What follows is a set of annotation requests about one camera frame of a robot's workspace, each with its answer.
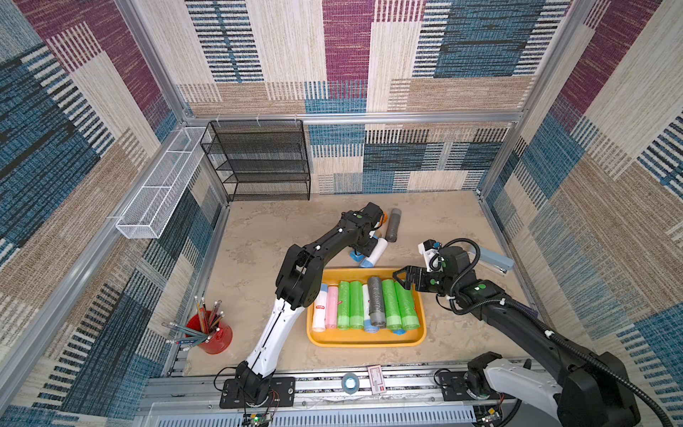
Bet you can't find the white red label card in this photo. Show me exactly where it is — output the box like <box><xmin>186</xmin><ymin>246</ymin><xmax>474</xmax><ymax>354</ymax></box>
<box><xmin>367</xmin><ymin>365</ymin><xmax>387</xmax><ymax>395</ymax></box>

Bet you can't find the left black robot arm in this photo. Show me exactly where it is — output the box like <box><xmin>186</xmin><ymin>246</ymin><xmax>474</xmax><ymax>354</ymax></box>
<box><xmin>276</xmin><ymin>203</ymin><xmax>384</xmax><ymax>310</ymax></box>

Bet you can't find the white labelled trash bag roll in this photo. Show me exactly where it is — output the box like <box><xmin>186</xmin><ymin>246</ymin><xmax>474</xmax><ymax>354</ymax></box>
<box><xmin>362</xmin><ymin>284</ymin><xmax>379</xmax><ymax>334</ymax></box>

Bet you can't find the light blue stapler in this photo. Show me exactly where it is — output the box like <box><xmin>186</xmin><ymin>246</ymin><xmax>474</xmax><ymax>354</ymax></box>
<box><xmin>480</xmin><ymin>247</ymin><xmax>515</xmax><ymax>275</ymax></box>

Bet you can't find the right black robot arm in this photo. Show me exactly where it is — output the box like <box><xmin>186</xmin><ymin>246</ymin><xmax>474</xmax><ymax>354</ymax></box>
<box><xmin>392</xmin><ymin>238</ymin><xmax>672</xmax><ymax>426</ymax></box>

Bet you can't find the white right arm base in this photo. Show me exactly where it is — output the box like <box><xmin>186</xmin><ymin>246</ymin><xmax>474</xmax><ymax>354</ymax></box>
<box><xmin>436</xmin><ymin>351</ymin><xmax>564</xmax><ymax>423</ymax></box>

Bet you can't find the white blue-end trash bag roll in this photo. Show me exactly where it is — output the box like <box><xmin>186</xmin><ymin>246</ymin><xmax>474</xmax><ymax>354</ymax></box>
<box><xmin>359</xmin><ymin>238</ymin><xmax>389</xmax><ymax>268</ymax></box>

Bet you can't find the red pen cup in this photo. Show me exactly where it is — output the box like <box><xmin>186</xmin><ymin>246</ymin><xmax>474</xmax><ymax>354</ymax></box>
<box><xmin>162</xmin><ymin>295</ymin><xmax>233</xmax><ymax>355</ymax></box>

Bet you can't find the black mesh shelf rack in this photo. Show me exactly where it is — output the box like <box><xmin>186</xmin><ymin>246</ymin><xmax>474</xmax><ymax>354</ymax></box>
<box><xmin>201</xmin><ymin>119</ymin><xmax>311</xmax><ymax>202</ymax></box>

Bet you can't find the pink trash bag roll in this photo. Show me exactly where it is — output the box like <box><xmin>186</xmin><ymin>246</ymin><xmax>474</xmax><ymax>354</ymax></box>
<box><xmin>325</xmin><ymin>286</ymin><xmax>339</xmax><ymax>329</ymax></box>

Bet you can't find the white wire mesh basket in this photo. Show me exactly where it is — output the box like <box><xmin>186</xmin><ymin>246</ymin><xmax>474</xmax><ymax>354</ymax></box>
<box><xmin>116</xmin><ymin>127</ymin><xmax>205</xmax><ymax>239</ymax></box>

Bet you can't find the light blue trash bag roll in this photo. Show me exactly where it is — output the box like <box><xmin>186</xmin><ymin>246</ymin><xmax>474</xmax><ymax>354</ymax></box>
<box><xmin>350</xmin><ymin>250</ymin><xmax>365</xmax><ymax>263</ymax></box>

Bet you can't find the grey trash bag roll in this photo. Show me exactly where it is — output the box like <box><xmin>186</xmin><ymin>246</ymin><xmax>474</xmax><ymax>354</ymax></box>
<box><xmin>367</xmin><ymin>276</ymin><xmax>386</xmax><ymax>328</ymax></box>
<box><xmin>385</xmin><ymin>208</ymin><xmax>402</xmax><ymax>243</ymax></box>

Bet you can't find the tape roll on rail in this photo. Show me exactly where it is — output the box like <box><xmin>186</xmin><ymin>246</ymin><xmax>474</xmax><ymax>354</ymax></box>
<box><xmin>341</xmin><ymin>373</ymin><xmax>360</xmax><ymax>395</ymax></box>

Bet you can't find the yellow plastic storage tray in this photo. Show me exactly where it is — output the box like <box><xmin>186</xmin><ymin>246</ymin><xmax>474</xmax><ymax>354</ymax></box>
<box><xmin>306</xmin><ymin>267</ymin><xmax>427</xmax><ymax>348</ymax></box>

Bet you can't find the short green trash bag roll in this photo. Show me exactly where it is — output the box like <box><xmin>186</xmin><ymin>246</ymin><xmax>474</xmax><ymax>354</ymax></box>
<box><xmin>350</xmin><ymin>281</ymin><xmax>364</xmax><ymax>330</ymax></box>

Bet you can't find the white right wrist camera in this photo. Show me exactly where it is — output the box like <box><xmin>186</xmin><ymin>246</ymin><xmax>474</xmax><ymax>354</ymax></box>
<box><xmin>418</xmin><ymin>239</ymin><xmax>441</xmax><ymax>272</ymax></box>

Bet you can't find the white blue trash bag roll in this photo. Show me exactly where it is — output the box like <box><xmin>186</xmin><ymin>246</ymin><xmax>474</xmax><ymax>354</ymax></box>
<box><xmin>311</xmin><ymin>284</ymin><xmax>328</xmax><ymax>333</ymax></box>

